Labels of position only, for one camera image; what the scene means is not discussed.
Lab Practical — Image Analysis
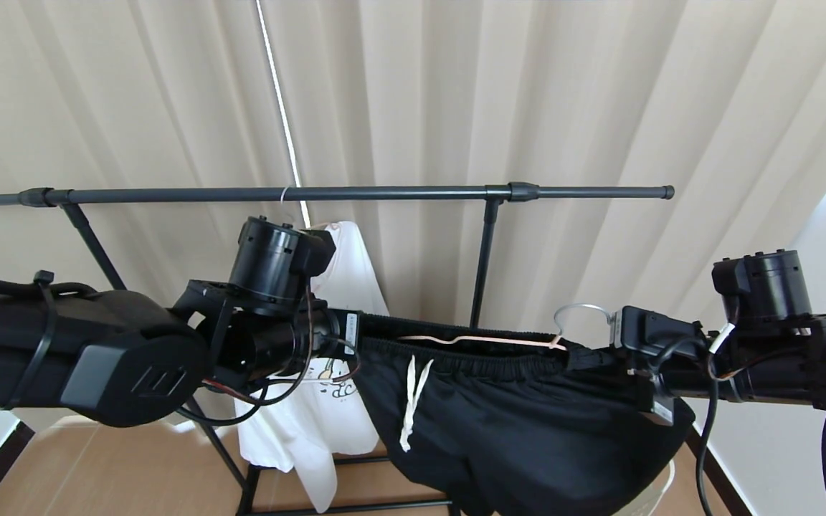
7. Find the white printed t-shirt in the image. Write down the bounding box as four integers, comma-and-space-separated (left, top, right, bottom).
234, 221, 391, 514

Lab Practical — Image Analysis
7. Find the black clothes rack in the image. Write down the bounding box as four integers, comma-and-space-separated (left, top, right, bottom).
0, 182, 675, 516

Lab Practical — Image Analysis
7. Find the black garment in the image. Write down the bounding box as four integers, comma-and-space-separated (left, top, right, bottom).
351, 314, 697, 516

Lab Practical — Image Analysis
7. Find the pink clothes hanger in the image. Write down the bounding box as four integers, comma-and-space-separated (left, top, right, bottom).
397, 302, 616, 352

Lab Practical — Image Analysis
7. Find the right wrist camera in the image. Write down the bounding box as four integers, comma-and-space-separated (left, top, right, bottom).
610, 305, 708, 359

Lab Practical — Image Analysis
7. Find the beige curtain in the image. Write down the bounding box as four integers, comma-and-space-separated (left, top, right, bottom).
0, 0, 826, 431

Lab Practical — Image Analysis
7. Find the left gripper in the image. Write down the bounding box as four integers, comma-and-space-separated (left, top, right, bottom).
237, 308, 364, 382

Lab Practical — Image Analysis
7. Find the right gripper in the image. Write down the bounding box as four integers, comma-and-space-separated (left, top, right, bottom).
628, 350, 747, 428

